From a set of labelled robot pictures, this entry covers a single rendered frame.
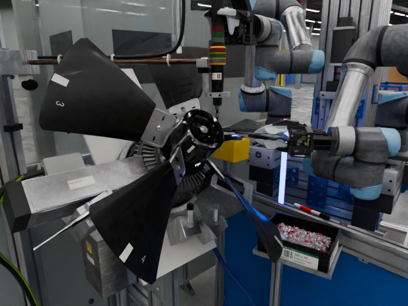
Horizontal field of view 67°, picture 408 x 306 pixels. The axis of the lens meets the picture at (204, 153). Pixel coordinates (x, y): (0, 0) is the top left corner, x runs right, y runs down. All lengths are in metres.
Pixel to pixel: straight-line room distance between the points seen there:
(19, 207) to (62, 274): 0.92
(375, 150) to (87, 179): 0.71
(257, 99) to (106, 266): 0.98
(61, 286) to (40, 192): 0.95
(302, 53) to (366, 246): 0.64
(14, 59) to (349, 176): 1.01
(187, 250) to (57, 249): 0.76
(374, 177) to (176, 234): 0.54
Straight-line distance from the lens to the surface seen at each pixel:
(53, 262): 1.58
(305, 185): 1.57
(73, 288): 1.69
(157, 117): 0.78
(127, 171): 0.81
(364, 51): 1.06
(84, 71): 0.76
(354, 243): 1.14
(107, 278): 1.16
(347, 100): 1.02
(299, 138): 0.86
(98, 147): 0.96
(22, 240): 1.31
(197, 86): 0.89
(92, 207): 0.57
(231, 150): 1.28
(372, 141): 0.89
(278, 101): 1.56
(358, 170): 0.92
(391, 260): 1.11
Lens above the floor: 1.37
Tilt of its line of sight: 16 degrees down
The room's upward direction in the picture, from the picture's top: straight up
